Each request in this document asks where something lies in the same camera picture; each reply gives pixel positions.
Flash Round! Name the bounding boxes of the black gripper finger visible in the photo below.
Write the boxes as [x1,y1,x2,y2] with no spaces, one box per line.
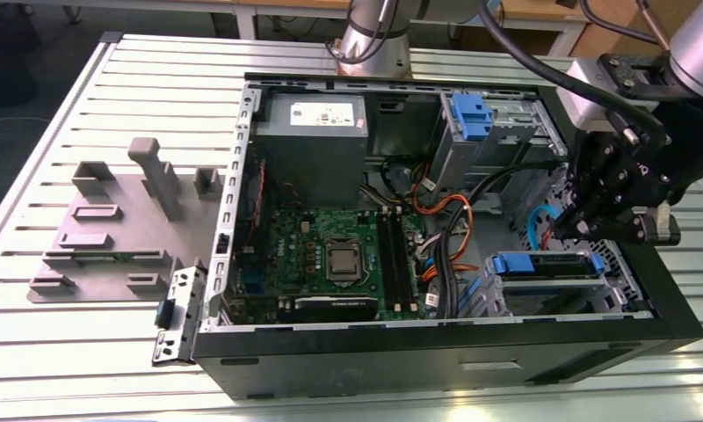
[584,156,639,242]
[552,130,617,239]

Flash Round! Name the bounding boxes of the blue data wire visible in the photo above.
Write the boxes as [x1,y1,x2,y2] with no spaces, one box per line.
[526,202,563,247]

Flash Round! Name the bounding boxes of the grey optical drive cage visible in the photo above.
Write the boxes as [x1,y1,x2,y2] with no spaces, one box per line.
[432,90,567,186]

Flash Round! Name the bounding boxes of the blue drive cage latch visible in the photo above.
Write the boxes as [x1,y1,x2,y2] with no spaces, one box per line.
[454,93,494,142]

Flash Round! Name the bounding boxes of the tan wooden cabinet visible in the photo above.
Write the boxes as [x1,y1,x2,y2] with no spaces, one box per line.
[571,0,680,113]

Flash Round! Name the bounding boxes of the black RAM slot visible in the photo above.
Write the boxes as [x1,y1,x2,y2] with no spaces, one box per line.
[378,207,404,311]
[392,207,420,311]

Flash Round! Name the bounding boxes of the CPU socket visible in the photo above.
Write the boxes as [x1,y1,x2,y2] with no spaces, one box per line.
[324,236,368,289]

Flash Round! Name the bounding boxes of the grey power supply unit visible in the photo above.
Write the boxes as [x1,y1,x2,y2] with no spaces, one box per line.
[250,92,368,210]

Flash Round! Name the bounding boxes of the silver CPU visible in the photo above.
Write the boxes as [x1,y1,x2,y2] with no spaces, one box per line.
[330,248,358,276]

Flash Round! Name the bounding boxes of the black PC case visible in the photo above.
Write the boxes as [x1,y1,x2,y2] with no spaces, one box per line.
[190,71,703,401]

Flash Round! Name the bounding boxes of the black graphics card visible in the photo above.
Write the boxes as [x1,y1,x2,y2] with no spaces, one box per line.
[278,295,382,324]

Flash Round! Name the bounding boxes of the green motherboard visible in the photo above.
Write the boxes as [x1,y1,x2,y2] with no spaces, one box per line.
[224,206,440,324]

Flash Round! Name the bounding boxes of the grey parts rack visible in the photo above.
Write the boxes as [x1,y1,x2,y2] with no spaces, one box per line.
[26,137,227,304]

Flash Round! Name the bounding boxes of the green RAM stick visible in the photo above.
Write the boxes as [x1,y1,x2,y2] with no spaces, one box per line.
[72,251,130,264]

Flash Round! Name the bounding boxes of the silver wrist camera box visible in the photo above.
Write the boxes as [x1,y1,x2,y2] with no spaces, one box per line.
[563,58,620,133]

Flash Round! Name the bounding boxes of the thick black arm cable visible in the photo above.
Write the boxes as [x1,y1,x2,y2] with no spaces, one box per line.
[476,0,667,146]

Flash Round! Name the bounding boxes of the orange yellow wire bundle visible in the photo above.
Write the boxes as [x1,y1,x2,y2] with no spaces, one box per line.
[408,161,483,285]

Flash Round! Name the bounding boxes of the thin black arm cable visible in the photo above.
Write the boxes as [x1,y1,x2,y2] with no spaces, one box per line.
[579,0,672,49]

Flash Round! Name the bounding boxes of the wooden desk white frame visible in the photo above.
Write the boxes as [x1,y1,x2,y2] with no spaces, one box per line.
[210,0,599,56]

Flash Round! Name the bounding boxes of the black cable bundle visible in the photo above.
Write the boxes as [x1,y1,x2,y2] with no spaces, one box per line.
[432,160,567,320]

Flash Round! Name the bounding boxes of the thin red wire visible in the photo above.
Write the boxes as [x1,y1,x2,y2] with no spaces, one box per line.
[242,158,268,254]

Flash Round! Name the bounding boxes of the grey expansion slot bracket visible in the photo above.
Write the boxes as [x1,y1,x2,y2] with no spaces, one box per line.
[151,266,210,367]

